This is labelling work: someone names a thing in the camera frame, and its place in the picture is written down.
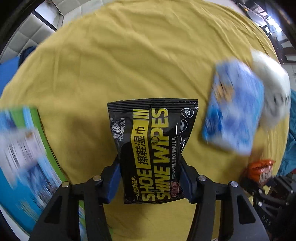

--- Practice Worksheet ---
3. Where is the orange panda snack bag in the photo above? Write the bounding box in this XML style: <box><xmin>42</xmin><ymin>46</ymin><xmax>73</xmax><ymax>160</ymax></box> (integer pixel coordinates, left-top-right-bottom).
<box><xmin>246</xmin><ymin>159</ymin><xmax>275</xmax><ymax>186</ymax></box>

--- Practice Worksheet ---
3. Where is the white NMAX pillow pack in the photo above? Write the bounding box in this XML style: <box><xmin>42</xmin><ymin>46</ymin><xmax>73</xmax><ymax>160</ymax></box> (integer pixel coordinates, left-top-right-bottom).
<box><xmin>251</xmin><ymin>50</ymin><xmax>291</xmax><ymax>130</ymax></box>

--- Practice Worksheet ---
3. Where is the blue tissue pack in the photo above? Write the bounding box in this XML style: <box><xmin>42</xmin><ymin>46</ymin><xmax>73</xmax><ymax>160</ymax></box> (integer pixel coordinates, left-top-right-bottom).
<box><xmin>202</xmin><ymin>59</ymin><xmax>264</xmax><ymax>156</ymax></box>

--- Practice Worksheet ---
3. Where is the black shoe wipes pack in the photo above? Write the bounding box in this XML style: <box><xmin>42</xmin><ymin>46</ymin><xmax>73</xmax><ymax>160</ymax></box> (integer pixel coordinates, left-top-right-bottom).
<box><xmin>107</xmin><ymin>98</ymin><xmax>199</xmax><ymax>204</ymax></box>

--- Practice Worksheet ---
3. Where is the teal blue cloth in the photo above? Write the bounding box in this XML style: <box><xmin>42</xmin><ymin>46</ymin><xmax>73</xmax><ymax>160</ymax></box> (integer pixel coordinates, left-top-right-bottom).
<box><xmin>277</xmin><ymin>90</ymin><xmax>296</xmax><ymax>176</ymax></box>

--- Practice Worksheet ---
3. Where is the cardboard box blue print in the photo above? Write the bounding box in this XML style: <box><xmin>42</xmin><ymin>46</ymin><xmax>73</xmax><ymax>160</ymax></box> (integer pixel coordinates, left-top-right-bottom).
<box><xmin>0</xmin><ymin>106</ymin><xmax>88</xmax><ymax>239</ymax></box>

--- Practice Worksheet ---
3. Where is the dark wooden chair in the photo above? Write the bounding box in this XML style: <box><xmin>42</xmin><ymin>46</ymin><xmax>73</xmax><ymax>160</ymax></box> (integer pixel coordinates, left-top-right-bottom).
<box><xmin>260</xmin><ymin>25</ymin><xmax>295</xmax><ymax>65</ymax></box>

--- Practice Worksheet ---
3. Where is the blue foam mat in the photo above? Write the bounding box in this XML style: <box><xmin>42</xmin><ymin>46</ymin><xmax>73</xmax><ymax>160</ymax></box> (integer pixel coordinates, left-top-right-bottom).
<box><xmin>0</xmin><ymin>56</ymin><xmax>20</xmax><ymax>95</ymax></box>

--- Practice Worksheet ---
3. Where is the dark blue cloth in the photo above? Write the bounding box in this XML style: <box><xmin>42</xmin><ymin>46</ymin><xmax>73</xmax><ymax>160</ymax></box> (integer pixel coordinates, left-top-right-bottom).
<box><xmin>18</xmin><ymin>46</ymin><xmax>36</xmax><ymax>66</ymax></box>

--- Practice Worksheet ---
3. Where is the yellow tablecloth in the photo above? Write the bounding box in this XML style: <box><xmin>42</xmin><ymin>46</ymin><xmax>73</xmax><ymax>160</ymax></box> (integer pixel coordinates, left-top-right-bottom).
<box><xmin>0</xmin><ymin>0</ymin><xmax>290</xmax><ymax>241</ymax></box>

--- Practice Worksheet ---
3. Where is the white quilted seat cushion left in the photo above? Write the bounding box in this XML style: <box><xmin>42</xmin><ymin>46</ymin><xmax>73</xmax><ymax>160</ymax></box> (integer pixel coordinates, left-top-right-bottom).
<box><xmin>1</xmin><ymin>14</ymin><xmax>55</xmax><ymax>64</ymax></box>

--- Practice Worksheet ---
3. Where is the white quilted seat cushion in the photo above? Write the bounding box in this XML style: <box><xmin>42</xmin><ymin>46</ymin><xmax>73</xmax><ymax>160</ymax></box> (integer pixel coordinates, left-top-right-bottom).
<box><xmin>1</xmin><ymin>14</ymin><xmax>55</xmax><ymax>64</ymax></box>
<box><xmin>52</xmin><ymin>0</ymin><xmax>112</xmax><ymax>26</ymax></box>

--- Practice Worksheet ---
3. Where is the white quilted seat cushion right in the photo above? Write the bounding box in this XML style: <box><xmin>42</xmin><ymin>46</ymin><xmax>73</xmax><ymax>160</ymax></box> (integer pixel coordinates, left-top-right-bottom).
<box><xmin>52</xmin><ymin>0</ymin><xmax>112</xmax><ymax>26</ymax></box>

